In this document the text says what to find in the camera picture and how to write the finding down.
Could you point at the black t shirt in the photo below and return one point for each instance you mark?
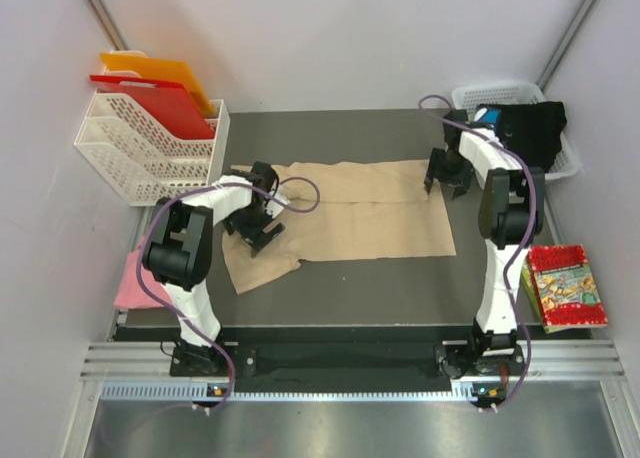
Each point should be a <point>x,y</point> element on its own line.
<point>532,131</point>

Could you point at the white mesh laundry basket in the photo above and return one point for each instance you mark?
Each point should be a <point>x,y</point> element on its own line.
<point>511,92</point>

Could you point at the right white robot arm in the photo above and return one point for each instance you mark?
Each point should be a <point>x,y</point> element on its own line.
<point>510,216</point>

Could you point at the pink folded t shirt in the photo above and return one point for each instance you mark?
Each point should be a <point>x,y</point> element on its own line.
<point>130,295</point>

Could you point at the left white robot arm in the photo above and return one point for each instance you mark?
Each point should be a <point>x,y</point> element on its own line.
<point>177,255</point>

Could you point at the red plastic folder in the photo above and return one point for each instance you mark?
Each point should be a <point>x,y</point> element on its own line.
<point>168,102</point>

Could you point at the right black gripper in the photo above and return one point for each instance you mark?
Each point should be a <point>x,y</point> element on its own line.
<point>459,181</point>

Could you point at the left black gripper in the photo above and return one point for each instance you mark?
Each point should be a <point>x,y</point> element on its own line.
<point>233,222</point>

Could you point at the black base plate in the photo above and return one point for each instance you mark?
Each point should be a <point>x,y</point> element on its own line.
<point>275,359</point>

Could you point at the beige t shirt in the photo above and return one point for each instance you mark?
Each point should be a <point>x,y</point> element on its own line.
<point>346,211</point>

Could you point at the white perforated file organizer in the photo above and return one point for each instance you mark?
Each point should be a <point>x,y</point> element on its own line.
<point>140,159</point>

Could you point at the orange plastic folder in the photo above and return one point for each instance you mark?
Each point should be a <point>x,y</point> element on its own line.
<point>161,69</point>

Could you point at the white slotted cable duct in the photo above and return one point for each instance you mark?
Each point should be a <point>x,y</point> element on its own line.
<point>209,393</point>

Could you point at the colourful picture book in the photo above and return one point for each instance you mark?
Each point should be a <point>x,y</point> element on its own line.
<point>561,287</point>

